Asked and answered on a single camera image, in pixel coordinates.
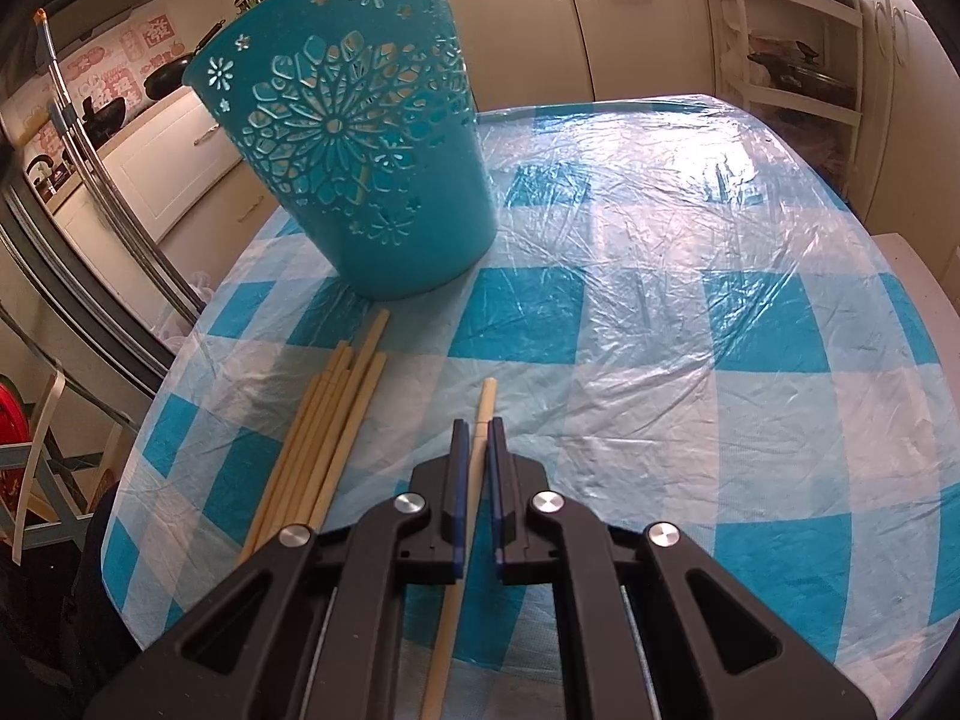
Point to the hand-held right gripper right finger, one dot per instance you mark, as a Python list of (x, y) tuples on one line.
[(496, 495)]

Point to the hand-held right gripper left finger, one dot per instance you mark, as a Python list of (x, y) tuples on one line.
[(457, 495)]

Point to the single bamboo chopstick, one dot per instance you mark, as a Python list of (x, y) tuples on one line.
[(486, 399)]

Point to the pile of bamboo chopsticks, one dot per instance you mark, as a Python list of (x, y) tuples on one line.
[(330, 450)]

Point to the teal cutout plastic basket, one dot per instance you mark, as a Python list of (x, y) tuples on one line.
[(420, 240)]

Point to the blue white checkered tablecloth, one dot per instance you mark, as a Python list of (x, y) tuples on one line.
[(675, 390)]

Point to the white chair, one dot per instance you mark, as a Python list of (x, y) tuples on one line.
[(46, 420)]

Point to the cream drawer cabinet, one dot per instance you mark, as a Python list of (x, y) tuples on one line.
[(180, 157)]

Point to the red patterned item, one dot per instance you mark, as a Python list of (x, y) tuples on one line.
[(7, 420)]

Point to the cream door cabinets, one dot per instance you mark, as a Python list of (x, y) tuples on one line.
[(615, 30)]

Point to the black wok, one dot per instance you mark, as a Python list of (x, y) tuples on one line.
[(163, 75)]

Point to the white shelf rack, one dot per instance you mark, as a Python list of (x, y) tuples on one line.
[(844, 112)]

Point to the small black pan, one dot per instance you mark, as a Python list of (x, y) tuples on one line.
[(101, 120)]

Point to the dark lidded pot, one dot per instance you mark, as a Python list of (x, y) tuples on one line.
[(806, 79)]

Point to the cream side cabinet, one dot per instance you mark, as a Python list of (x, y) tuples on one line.
[(896, 37)]

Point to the dark metal frame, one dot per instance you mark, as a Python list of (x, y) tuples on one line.
[(67, 292)]

